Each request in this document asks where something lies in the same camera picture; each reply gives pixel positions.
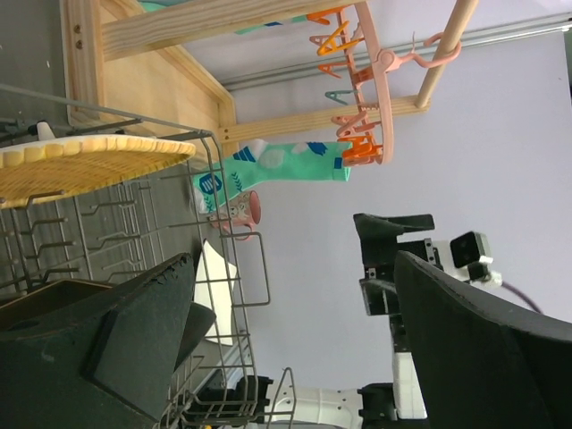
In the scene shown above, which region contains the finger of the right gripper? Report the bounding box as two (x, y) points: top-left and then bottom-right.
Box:
(353, 213), (434, 266)

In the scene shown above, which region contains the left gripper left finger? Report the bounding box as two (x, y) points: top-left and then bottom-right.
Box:
(1, 253), (214, 428)

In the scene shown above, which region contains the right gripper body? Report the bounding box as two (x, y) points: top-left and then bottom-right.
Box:
(359, 237), (451, 352)

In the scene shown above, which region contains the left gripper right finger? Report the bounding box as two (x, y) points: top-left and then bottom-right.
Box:
(394, 252), (571, 428)

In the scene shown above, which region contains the yellow woven-pattern plate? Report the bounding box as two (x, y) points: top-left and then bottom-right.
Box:
(1, 122), (197, 209)

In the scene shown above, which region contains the black floral square plate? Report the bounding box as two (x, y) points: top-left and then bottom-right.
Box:
(1, 279), (112, 332)

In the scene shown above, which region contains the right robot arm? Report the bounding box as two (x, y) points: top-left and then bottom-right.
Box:
(180, 214), (445, 428)

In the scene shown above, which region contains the teal patterned sock front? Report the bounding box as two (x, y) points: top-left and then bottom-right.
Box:
(191, 139), (350, 214)

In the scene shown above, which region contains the pink round clothes hanger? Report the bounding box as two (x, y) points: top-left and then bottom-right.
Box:
(305, 1), (477, 167)

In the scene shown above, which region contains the white square plate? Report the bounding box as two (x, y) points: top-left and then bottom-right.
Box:
(193, 240), (237, 346)

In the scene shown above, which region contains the pink ceramic mug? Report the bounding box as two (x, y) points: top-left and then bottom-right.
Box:
(206, 190), (262, 241)

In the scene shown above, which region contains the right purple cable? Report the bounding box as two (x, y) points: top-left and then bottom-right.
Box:
(498, 279), (544, 316)

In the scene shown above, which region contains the grey wire dish rack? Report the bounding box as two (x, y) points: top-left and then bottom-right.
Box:
(1, 85), (298, 428)

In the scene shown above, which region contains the wooden tray frame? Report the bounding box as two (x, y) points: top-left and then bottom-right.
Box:
(60, 0), (482, 156)

